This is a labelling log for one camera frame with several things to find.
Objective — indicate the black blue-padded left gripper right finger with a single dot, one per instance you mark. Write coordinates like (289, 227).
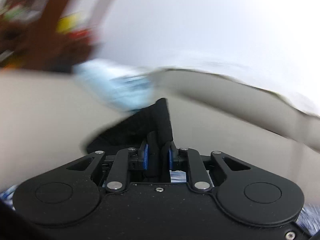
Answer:
(176, 158)

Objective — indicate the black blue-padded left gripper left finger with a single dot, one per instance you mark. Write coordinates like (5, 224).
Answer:
(143, 156)

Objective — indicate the black pants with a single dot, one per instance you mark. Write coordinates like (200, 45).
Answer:
(150, 125)

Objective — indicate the light blue garment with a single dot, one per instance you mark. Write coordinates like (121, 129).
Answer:
(127, 88)

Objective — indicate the red box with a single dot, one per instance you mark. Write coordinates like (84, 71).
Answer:
(81, 34)

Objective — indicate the yellow object on shelf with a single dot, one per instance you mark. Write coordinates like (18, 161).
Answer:
(68, 23)

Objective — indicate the brown wooden shelf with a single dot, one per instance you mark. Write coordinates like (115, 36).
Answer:
(29, 39)

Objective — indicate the blue white patterned cloth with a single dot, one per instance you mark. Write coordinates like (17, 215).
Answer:
(308, 218)

